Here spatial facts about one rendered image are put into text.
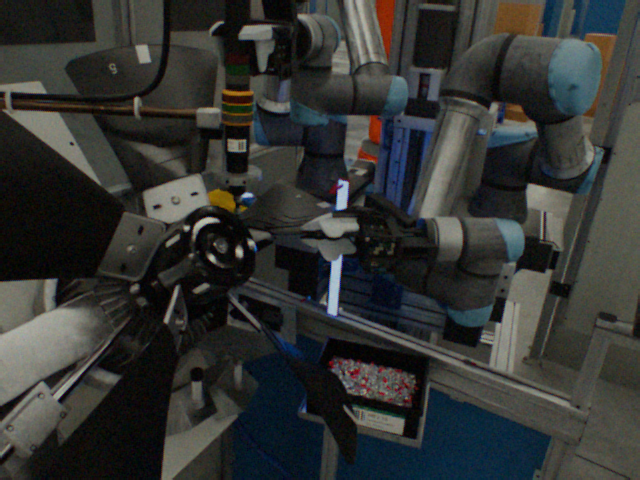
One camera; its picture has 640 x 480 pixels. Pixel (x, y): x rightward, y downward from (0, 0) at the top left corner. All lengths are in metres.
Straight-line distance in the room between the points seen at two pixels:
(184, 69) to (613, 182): 1.92
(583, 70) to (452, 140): 0.23
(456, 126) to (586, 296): 1.74
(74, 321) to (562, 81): 0.80
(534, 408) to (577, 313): 1.54
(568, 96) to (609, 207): 1.55
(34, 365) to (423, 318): 1.08
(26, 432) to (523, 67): 0.86
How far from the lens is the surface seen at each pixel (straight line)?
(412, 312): 1.56
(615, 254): 2.55
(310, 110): 1.00
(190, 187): 0.80
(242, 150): 0.77
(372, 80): 1.03
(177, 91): 0.87
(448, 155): 0.99
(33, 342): 0.76
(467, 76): 1.00
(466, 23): 1.54
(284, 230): 0.85
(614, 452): 2.50
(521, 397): 1.18
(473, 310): 0.96
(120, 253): 0.73
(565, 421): 1.17
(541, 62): 0.97
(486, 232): 0.91
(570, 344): 2.76
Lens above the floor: 1.54
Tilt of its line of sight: 24 degrees down
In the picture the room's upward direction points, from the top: 4 degrees clockwise
